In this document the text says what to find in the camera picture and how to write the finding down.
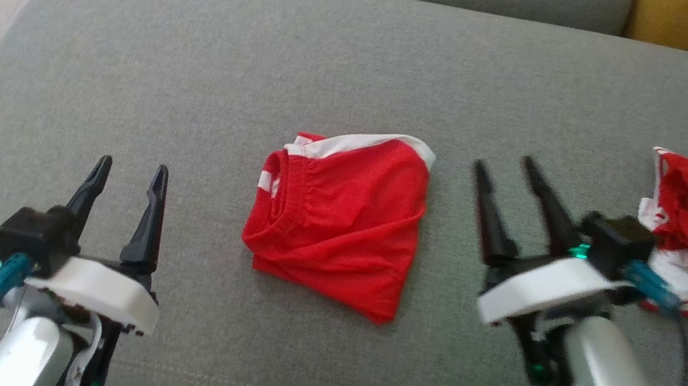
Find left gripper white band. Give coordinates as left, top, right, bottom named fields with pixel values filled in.
left=10, top=146, right=183, bottom=386

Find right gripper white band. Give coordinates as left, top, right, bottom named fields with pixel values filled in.
left=438, top=148, right=646, bottom=386

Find red shorts with white band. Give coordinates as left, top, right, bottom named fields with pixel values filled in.
left=230, top=112, right=439, bottom=329

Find right camera cable blue plug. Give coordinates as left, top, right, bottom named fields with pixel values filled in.
left=605, top=258, right=688, bottom=386

